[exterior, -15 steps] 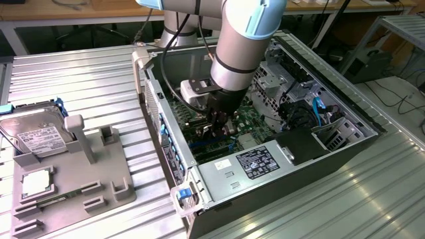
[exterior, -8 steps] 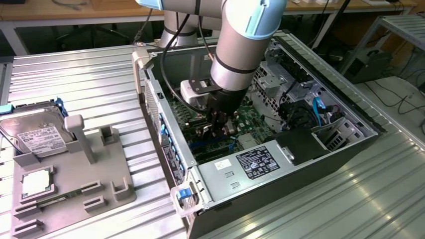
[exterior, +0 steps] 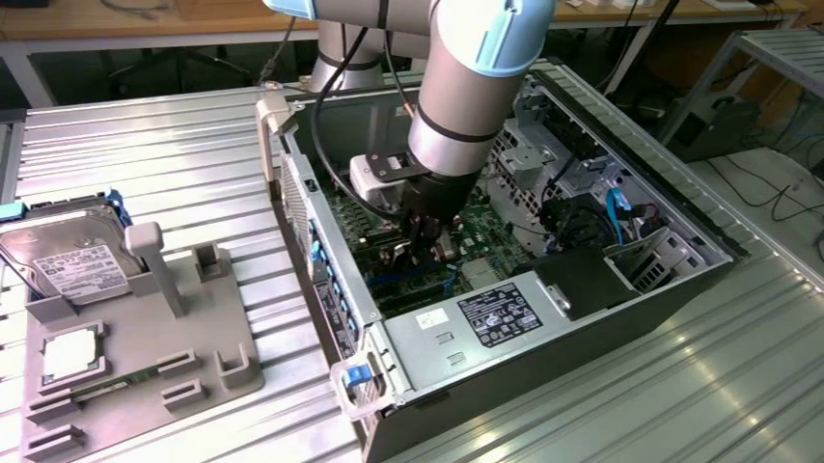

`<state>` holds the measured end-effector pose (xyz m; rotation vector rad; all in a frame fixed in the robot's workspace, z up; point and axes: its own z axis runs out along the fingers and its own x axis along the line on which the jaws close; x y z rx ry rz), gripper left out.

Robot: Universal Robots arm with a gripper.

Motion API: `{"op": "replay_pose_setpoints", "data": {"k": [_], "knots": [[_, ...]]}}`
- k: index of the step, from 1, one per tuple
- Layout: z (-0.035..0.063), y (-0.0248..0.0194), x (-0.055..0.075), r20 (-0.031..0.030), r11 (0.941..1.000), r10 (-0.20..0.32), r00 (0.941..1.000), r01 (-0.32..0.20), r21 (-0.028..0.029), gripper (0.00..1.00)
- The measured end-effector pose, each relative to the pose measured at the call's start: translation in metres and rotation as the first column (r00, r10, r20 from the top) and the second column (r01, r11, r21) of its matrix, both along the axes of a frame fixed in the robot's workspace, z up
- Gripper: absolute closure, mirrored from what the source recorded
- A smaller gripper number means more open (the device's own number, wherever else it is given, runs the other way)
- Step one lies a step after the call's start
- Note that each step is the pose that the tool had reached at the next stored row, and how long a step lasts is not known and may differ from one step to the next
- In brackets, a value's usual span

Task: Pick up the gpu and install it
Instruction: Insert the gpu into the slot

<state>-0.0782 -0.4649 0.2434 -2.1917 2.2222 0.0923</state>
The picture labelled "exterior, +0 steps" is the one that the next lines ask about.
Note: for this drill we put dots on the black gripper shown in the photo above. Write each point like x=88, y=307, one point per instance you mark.
x=441, y=198

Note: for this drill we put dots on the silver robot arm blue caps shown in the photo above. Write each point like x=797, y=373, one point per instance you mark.
x=457, y=72

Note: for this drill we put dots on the green motherboard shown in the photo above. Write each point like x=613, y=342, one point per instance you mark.
x=495, y=226

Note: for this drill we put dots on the small silver heatsink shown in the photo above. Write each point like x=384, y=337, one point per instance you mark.
x=481, y=276

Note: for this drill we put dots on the metal disk bay cage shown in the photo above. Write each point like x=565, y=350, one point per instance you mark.
x=534, y=144

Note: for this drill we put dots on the grey power supply unit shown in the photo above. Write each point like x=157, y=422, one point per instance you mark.
x=463, y=333

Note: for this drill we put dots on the black plastic air shroud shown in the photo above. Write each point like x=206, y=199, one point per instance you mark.
x=585, y=284

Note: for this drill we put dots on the grey case foot blue latch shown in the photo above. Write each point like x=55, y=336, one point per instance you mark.
x=356, y=386

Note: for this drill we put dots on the black open PC case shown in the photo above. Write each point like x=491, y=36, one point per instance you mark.
x=579, y=376

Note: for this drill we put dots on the black box under table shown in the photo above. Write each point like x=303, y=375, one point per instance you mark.
x=714, y=128

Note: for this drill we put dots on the grey printed parts rack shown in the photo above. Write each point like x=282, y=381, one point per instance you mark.
x=121, y=333

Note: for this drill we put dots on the wooden desk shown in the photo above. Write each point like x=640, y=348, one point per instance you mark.
x=160, y=19

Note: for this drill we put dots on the silver hard disk drive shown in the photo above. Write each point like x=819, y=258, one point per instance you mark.
x=71, y=260

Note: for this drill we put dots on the metal slat side table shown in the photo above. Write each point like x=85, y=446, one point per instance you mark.
x=778, y=53

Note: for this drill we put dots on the green RAM stick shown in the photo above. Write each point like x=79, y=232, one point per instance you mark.
x=112, y=383

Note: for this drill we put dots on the silver CPU chip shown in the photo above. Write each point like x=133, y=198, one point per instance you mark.
x=72, y=356

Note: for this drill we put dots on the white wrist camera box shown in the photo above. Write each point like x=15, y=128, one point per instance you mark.
x=372, y=185

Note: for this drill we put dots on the blue drive bay rail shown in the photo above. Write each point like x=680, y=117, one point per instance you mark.
x=117, y=207

